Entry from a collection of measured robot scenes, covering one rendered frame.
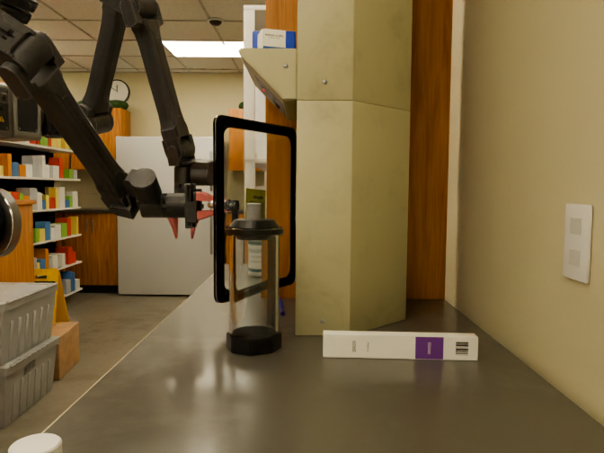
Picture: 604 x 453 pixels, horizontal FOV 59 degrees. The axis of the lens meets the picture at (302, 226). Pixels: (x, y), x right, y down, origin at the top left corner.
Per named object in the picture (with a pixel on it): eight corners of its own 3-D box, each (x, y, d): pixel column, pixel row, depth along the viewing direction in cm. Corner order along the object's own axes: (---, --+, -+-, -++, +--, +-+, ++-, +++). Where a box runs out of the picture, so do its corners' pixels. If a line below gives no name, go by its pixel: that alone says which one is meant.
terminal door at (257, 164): (295, 283, 138) (296, 128, 135) (216, 305, 112) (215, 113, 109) (292, 283, 138) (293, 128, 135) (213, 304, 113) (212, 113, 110)
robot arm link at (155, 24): (143, 3, 145) (115, 1, 135) (159, -3, 142) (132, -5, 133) (185, 157, 155) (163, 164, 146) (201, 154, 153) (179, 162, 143)
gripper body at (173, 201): (192, 182, 119) (159, 182, 119) (192, 228, 120) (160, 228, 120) (199, 183, 125) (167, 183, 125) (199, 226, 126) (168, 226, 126)
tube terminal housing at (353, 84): (392, 302, 139) (398, 1, 134) (419, 336, 107) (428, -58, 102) (297, 301, 140) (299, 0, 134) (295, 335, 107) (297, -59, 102)
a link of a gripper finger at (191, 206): (228, 191, 119) (187, 191, 119) (228, 223, 119) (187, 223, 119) (233, 191, 125) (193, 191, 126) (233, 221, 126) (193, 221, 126)
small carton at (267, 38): (279, 64, 117) (279, 37, 117) (285, 59, 113) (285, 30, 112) (257, 63, 116) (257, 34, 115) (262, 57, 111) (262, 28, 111)
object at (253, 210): (287, 237, 100) (288, 202, 100) (264, 242, 92) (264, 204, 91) (244, 235, 104) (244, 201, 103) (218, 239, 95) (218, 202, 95)
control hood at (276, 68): (298, 120, 136) (298, 81, 135) (297, 100, 104) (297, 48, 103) (253, 120, 136) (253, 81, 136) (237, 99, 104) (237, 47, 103)
